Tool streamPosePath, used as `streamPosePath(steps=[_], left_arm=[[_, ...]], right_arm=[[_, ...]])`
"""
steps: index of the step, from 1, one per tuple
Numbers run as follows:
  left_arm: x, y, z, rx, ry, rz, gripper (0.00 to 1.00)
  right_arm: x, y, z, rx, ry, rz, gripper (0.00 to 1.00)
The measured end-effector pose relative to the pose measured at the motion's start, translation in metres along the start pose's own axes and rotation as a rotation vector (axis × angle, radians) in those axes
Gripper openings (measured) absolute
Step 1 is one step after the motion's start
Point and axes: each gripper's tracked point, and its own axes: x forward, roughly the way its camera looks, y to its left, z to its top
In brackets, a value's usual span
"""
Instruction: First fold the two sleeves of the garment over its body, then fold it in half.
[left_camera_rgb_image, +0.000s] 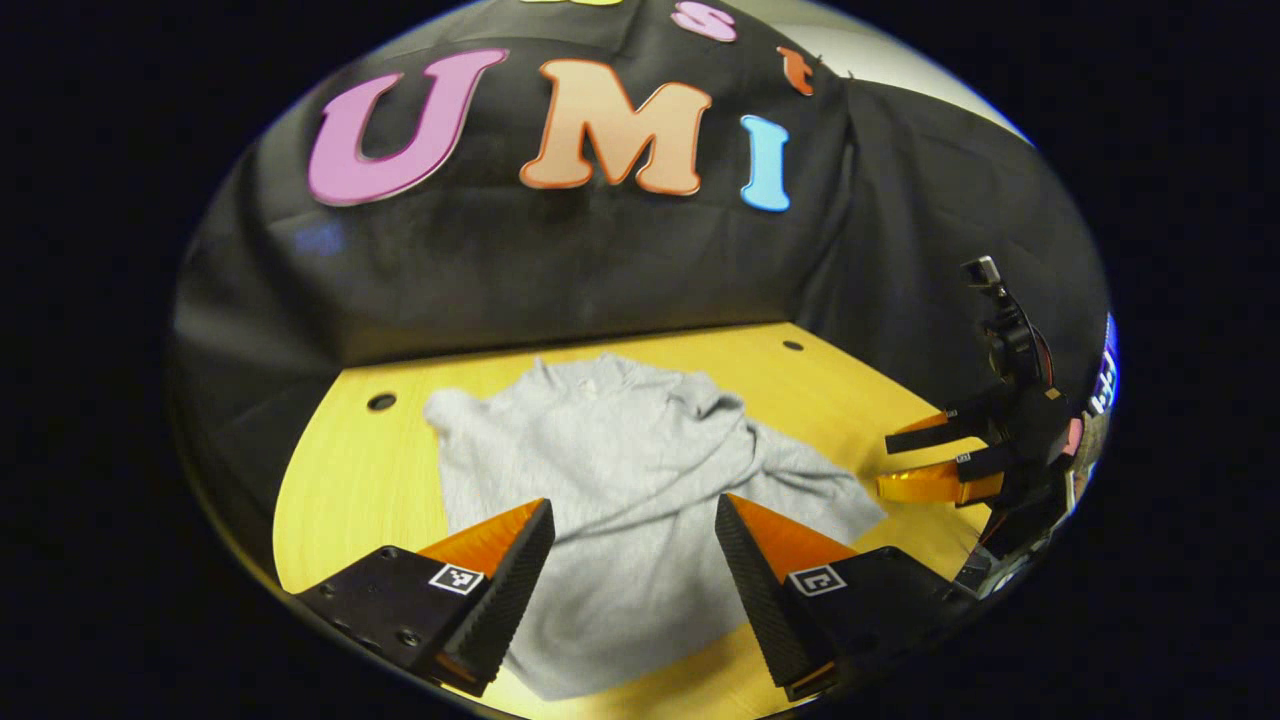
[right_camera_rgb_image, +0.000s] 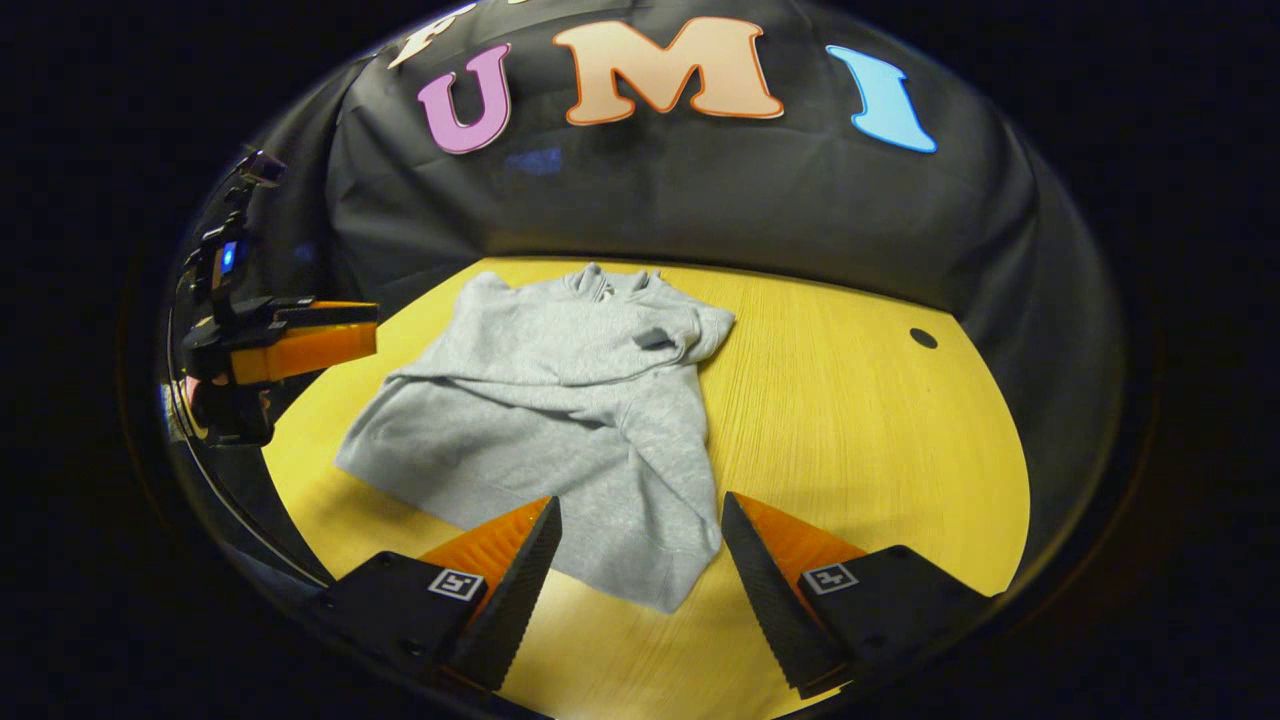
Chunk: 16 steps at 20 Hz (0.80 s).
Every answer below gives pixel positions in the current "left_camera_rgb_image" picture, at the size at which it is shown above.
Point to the blue white printed band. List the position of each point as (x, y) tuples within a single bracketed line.
[(1104, 375)]

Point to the grey sweatshirt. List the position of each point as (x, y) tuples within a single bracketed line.
[(620, 480)]

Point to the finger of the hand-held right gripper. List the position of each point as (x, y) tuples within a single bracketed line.
[(930, 485), (935, 430)]

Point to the black backdrop cloth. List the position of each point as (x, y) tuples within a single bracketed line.
[(550, 270)]

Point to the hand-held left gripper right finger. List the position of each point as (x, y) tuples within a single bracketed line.
[(765, 610)]

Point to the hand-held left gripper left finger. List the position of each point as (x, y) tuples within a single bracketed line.
[(515, 595)]

